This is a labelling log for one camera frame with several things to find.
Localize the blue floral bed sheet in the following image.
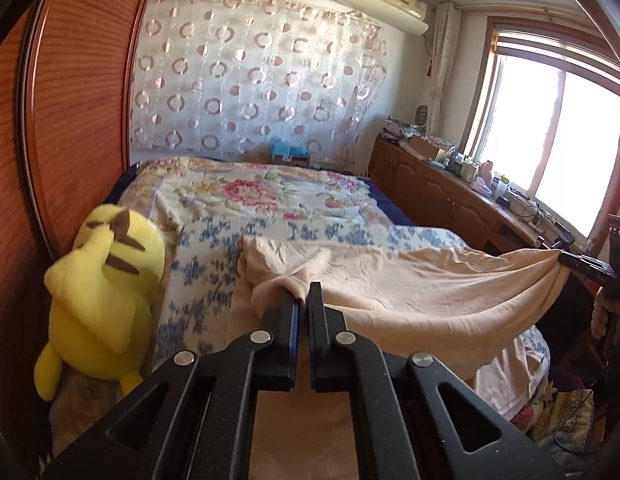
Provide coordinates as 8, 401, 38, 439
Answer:
152, 216, 468, 368

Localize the person's right hand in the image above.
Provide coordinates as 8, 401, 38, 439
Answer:
591, 292, 620, 342

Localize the tan blanket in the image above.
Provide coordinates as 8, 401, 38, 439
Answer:
48, 367, 143, 458

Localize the yellow plush toy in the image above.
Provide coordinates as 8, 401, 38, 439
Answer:
34, 203, 167, 402

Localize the long wooden cabinet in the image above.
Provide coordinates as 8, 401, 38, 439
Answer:
367, 136, 596, 273

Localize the floral side curtain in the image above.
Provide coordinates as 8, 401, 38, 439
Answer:
425, 2, 461, 137

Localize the pink floral quilt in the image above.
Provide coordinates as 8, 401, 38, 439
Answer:
114, 156, 405, 241

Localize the circle patterned sheer curtain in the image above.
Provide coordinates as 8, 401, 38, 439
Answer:
130, 0, 388, 161

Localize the dark blue bed base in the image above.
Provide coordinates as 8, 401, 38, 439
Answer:
357, 175, 418, 227

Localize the cardboard box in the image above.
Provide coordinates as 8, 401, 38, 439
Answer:
407, 136, 453, 161

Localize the window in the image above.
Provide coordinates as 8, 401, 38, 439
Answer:
460, 14, 620, 253

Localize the pale pink sheet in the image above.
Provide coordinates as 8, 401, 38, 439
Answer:
467, 327, 548, 423

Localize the colourful patterned blanket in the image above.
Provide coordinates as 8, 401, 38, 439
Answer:
522, 387, 598, 443

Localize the blue fluffy toy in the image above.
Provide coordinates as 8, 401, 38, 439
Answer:
269, 136, 311, 161

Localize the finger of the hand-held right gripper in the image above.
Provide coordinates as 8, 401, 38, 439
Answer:
557, 251, 616, 286

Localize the white air conditioner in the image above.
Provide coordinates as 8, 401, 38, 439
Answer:
338, 0, 431, 37

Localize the beige printed t-shirt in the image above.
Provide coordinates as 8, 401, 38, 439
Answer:
232, 235, 566, 480

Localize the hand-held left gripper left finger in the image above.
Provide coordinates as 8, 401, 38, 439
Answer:
42, 291, 301, 480

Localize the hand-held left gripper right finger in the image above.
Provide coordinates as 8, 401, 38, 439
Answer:
306, 281, 566, 480

